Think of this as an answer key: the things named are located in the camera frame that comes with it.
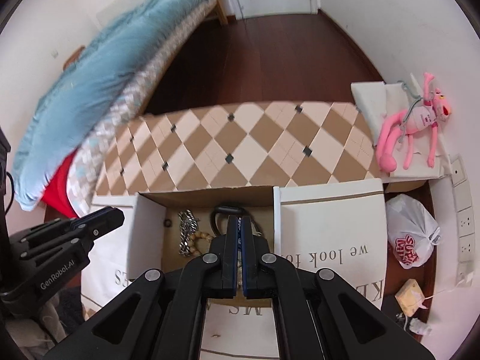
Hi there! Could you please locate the checkered tablecloth with text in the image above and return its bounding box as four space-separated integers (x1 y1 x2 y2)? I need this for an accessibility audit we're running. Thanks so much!
79 101 387 360

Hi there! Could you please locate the red blanket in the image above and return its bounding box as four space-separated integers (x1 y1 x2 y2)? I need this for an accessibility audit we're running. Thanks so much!
41 150 77 219

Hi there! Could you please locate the beige small box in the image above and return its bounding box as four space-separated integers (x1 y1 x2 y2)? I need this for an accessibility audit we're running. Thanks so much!
394 279 425 318

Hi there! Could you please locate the white power strip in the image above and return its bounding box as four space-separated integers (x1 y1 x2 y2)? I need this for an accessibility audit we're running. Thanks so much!
451 155 476 287

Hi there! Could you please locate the silver chain necklace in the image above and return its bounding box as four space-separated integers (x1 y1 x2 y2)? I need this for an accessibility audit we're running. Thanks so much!
177 209 201 258

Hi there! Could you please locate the wooden bead bracelet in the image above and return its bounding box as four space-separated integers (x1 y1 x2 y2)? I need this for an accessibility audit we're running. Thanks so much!
185 231 215 258

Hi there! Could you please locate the checkered bed sheet mattress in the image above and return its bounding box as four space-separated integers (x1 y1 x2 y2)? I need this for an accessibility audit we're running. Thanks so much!
65 0 218 218

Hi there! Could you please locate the white cloth covered box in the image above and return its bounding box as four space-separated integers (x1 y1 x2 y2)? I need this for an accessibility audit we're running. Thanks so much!
351 81 452 180

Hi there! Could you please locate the white cardboard box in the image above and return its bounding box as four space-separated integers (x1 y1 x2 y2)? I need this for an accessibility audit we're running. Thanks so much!
126 186 278 314

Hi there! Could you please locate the white charger with cable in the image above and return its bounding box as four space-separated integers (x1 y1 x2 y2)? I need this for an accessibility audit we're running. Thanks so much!
395 313 432 336

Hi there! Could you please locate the black fitness band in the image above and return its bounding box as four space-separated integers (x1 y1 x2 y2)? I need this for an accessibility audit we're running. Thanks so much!
210 203 263 236

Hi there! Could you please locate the light blue quilt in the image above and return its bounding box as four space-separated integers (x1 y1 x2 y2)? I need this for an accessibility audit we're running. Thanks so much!
11 0 208 211

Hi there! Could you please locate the brown pillow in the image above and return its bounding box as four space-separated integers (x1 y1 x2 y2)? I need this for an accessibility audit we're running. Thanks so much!
63 46 86 71

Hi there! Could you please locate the pink panther plush toy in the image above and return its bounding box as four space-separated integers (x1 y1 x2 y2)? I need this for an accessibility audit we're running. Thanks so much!
375 72 452 174

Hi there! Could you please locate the white plastic shopping bag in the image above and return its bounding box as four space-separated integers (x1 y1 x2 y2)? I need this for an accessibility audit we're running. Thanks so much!
385 194 441 269

